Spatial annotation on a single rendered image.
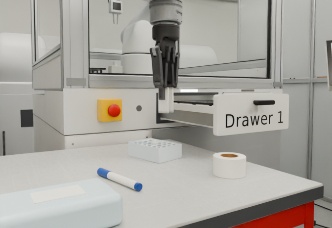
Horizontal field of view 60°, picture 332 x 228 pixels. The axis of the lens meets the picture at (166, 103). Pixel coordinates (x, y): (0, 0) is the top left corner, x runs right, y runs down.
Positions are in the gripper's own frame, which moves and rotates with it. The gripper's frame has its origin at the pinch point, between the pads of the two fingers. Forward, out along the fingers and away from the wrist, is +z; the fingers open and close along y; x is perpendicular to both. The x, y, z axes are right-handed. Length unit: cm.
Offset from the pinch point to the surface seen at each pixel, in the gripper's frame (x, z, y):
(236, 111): -17.1, 3.0, 9.3
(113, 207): -15.0, 12.3, -40.4
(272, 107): -24.5, 2.4, 21.9
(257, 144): -11, 22, 66
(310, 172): -27, 71, 214
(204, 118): -8.0, 5.4, 8.5
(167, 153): -3.9, 13.0, -6.3
